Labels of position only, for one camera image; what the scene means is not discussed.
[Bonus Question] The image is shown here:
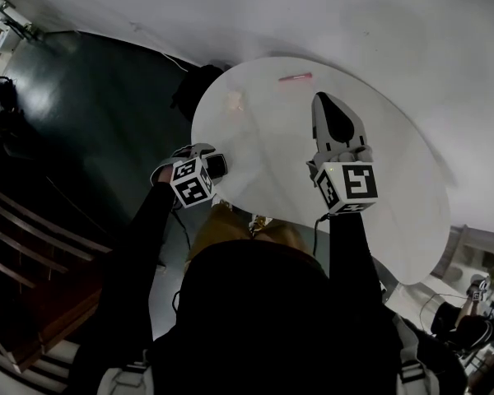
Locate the white power cable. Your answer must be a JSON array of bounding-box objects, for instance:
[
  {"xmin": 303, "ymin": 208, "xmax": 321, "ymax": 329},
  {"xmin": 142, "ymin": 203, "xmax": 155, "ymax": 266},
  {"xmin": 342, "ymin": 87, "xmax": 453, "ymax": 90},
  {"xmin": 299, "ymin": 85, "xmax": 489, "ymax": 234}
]
[{"xmin": 159, "ymin": 50, "xmax": 190, "ymax": 72}]

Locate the black equipment pile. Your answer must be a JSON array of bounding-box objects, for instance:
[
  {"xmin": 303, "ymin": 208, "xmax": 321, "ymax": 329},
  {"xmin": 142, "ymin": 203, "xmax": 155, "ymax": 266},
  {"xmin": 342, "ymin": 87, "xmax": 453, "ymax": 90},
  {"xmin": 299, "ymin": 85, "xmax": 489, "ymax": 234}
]
[{"xmin": 0, "ymin": 76, "xmax": 22, "ymax": 111}]

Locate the person's left leg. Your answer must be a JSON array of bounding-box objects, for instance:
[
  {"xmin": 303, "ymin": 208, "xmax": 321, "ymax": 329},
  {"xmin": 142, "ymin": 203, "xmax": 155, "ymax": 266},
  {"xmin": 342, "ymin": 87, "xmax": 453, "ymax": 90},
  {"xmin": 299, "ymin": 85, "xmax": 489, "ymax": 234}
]
[{"xmin": 188, "ymin": 202, "xmax": 252, "ymax": 263}]

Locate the person's leg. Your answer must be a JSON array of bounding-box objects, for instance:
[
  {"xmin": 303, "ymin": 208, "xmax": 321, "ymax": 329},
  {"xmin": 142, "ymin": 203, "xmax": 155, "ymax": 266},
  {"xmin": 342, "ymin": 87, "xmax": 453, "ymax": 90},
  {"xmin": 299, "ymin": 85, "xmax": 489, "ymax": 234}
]
[
  {"xmin": 188, "ymin": 202, "xmax": 252, "ymax": 263},
  {"xmin": 254, "ymin": 220, "xmax": 315, "ymax": 258}
]

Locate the grey shoulder strap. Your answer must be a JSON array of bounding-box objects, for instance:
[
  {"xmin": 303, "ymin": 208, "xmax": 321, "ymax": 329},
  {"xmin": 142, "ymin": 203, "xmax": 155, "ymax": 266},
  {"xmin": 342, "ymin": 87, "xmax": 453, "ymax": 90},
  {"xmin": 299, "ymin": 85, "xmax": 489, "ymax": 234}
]
[
  {"xmin": 394, "ymin": 314, "xmax": 442, "ymax": 395},
  {"xmin": 97, "ymin": 360, "xmax": 154, "ymax": 395}
]

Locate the dark wooden staircase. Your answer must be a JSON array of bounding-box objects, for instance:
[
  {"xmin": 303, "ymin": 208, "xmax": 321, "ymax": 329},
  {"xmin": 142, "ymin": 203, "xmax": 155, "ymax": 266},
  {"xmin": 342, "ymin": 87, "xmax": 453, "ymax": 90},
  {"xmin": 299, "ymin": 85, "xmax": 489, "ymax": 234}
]
[{"xmin": 0, "ymin": 179, "xmax": 117, "ymax": 386}]

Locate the person's left forearm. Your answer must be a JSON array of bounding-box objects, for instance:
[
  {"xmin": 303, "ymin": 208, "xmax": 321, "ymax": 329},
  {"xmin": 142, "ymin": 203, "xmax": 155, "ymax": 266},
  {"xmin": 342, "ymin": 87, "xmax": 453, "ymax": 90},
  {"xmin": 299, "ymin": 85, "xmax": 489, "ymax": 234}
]
[{"xmin": 125, "ymin": 181, "xmax": 183, "ymax": 275}]

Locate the person's black-clothed torso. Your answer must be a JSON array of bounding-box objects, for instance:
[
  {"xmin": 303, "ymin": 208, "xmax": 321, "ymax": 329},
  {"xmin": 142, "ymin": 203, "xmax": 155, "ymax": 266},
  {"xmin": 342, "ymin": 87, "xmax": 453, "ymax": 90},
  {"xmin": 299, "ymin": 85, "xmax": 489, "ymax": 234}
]
[{"xmin": 69, "ymin": 239, "xmax": 466, "ymax": 395}]

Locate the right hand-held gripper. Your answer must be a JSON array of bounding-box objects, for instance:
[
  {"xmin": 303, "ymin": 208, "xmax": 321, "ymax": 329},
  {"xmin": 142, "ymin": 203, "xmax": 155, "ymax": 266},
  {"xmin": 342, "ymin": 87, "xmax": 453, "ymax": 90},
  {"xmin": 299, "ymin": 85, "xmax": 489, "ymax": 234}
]
[{"xmin": 305, "ymin": 91, "xmax": 380, "ymax": 215}]

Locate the person's right leg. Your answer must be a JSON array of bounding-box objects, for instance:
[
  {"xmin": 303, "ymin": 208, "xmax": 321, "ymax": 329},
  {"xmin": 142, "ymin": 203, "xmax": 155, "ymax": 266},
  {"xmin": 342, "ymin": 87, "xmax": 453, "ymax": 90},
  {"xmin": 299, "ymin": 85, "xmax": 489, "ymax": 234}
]
[{"xmin": 254, "ymin": 220, "xmax": 315, "ymax": 258}]

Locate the white curved table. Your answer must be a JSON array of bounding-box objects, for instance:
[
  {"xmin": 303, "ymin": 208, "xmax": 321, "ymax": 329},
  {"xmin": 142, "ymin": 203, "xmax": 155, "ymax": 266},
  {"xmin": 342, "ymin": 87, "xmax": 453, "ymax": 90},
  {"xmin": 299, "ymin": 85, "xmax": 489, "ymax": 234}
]
[{"xmin": 190, "ymin": 57, "xmax": 452, "ymax": 286}]

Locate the person's right forearm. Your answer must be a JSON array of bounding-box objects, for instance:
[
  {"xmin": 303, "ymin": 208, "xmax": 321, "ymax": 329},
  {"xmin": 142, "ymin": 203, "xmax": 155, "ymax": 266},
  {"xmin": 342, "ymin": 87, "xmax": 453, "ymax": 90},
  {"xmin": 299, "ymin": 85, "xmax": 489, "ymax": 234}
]
[{"xmin": 327, "ymin": 211, "xmax": 380, "ymax": 291}]

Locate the small black square device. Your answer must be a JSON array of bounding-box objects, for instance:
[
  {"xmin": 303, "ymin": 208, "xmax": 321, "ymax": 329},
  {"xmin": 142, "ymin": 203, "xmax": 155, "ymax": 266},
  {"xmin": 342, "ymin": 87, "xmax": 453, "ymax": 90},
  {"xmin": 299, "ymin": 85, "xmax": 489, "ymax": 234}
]
[{"xmin": 204, "ymin": 152, "xmax": 231, "ymax": 181}]

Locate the pink pen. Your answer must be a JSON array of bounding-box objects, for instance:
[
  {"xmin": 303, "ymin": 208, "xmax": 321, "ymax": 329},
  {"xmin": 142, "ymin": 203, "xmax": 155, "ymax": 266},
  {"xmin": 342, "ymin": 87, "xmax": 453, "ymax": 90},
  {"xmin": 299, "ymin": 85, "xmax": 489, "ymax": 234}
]
[{"xmin": 277, "ymin": 71, "xmax": 314, "ymax": 83}]

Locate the wooden shelf unit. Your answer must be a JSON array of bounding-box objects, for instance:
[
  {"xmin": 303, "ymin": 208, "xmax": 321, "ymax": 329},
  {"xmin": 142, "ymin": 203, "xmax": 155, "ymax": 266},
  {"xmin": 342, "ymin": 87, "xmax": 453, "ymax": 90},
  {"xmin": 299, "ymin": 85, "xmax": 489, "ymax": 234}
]
[{"xmin": 431, "ymin": 224, "xmax": 494, "ymax": 280}]

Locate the person's white right shoe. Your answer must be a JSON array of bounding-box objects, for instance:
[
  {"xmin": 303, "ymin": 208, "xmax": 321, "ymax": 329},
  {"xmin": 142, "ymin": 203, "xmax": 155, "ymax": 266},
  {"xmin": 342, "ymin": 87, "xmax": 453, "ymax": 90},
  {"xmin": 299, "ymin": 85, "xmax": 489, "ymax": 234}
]
[{"xmin": 249, "ymin": 214, "xmax": 273, "ymax": 233}]

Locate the small white object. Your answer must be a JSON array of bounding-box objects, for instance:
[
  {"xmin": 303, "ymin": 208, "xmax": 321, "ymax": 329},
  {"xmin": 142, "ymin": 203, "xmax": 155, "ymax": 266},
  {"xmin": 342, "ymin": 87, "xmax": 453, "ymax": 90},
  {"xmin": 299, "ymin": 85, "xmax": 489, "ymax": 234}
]
[{"xmin": 224, "ymin": 88, "xmax": 246, "ymax": 113}]

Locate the metal cart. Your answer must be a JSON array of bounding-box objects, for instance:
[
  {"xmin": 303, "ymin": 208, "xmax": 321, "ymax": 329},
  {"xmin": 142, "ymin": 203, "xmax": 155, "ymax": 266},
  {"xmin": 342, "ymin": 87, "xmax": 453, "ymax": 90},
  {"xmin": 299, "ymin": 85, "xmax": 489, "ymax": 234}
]
[{"xmin": 0, "ymin": 0, "xmax": 47, "ymax": 56}]

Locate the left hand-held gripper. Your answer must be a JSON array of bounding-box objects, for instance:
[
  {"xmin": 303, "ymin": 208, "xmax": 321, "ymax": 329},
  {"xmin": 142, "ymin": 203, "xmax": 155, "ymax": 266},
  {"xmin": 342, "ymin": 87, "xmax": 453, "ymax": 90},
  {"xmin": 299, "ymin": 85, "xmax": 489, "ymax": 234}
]
[{"xmin": 149, "ymin": 142, "xmax": 217, "ymax": 211}]

